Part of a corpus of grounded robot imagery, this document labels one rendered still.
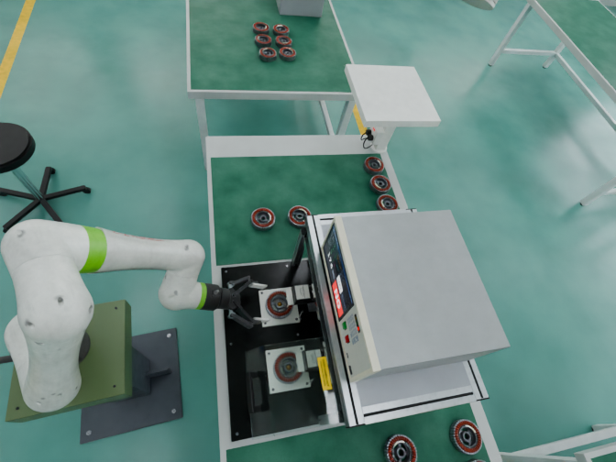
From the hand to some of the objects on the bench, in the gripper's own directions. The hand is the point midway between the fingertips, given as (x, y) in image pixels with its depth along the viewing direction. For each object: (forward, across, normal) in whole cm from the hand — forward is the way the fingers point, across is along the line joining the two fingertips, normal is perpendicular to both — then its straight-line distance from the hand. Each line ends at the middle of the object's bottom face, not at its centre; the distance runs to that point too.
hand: (264, 302), depth 135 cm
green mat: (+28, +53, -6) cm, 60 cm away
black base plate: (+11, -12, +3) cm, 17 cm away
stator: (+8, 0, +1) cm, 8 cm away
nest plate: (+9, 0, +2) cm, 9 cm away
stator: (+7, +42, +6) cm, 43 cm away
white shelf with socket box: (+57, +81, -24) cm, 102 cm away
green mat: (+32, -76, -9) cm, 83 cm away
